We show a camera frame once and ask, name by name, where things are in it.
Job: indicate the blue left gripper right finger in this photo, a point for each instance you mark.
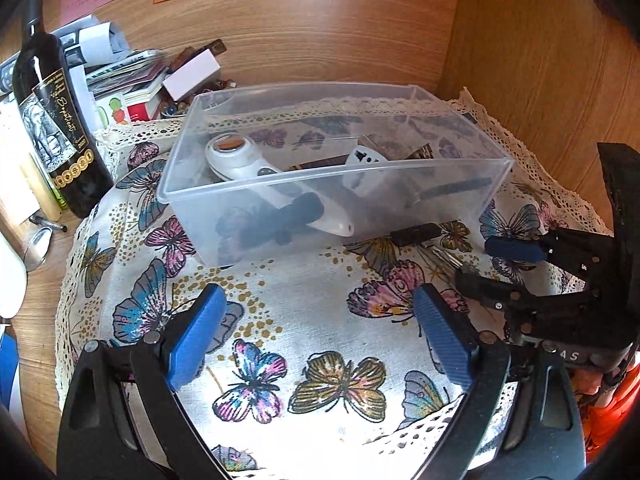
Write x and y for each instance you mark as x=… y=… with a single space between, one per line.
x=450 y=334

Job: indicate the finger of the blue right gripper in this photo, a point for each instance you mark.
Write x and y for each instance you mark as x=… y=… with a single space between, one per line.
x=517 y=250

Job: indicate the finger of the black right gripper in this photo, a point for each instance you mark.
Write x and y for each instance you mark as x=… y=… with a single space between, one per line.
x=489 y=293

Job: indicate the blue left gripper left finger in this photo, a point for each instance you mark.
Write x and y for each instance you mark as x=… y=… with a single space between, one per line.
x=187 y=336

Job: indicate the keys with black fob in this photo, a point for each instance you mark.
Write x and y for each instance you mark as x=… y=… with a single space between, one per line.
x=423 y=237

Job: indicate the white handheld massager device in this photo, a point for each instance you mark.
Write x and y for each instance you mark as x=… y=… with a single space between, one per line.
x=237 y=158

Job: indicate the person's right hand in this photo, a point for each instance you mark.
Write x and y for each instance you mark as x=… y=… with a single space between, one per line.
x=587 y=387

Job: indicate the black cylindrical flashlight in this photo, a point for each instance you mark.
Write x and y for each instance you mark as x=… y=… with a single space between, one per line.
x=241 y=230

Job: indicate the butterfly print tablecloth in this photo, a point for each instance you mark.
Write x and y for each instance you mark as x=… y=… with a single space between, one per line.
x=318 y=369

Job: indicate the clear plastic storage box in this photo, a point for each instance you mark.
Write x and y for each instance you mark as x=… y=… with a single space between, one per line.
x=295 y=123

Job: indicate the small round mirror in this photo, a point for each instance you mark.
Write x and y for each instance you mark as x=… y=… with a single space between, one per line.
x=37 y=249

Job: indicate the white die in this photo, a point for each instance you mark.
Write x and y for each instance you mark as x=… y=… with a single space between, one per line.
x=363 y=180

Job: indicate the dark wine bottle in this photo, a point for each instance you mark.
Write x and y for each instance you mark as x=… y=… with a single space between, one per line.
x=52 y=118

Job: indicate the stack of papers and books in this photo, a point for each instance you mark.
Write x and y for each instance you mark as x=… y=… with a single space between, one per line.
x=101 y=49

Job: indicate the small white cardboard box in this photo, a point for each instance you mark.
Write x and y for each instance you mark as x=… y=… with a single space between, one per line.
x=191 y=75

